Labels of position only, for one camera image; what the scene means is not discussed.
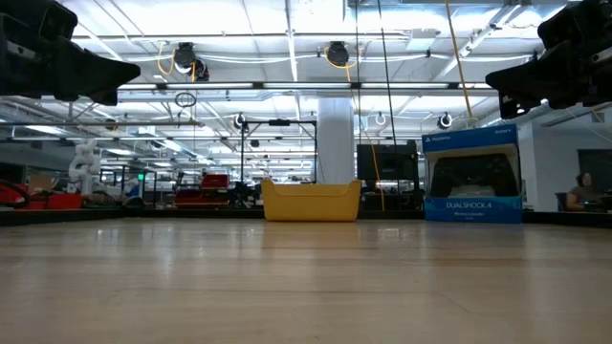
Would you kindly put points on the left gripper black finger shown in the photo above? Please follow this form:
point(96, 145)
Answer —
point(104, 98)
point(91, 71)

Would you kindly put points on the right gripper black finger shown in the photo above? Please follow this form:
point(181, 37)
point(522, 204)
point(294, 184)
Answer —
point(550, 76)
point(514, 106)

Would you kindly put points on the white robot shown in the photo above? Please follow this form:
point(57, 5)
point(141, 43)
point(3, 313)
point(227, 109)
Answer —
point(85, 165)

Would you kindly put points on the person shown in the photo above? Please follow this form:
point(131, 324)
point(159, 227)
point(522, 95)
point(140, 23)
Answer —
point(581, 193)

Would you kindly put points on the blue DualShock controller box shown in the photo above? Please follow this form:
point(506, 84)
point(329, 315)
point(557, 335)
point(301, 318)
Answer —
point(473, 210)

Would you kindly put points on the black equipment case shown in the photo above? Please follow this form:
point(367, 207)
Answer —
point(387, 162)

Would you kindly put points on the red tool cart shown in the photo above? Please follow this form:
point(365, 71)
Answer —
point(215, 181)

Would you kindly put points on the black gantry stand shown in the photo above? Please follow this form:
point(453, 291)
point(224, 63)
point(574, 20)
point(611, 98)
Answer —
point(278, 122)

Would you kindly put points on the white round pillar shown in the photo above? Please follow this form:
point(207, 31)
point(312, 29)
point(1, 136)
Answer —
point(336, 143)

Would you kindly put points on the yellow plastic bin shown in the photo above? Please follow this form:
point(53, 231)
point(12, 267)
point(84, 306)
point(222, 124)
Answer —
point(311, 205)

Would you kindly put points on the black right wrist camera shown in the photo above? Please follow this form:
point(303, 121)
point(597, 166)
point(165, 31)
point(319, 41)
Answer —
point(559, 26)

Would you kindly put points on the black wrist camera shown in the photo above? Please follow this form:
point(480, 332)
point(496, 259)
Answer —
point(57, 21)
point(559, 26)

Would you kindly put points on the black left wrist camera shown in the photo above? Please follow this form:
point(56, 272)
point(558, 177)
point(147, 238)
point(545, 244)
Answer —
point(57, 21)

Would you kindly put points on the black aluminium table frame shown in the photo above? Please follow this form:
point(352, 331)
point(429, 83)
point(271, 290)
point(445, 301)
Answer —
point(143, 216)

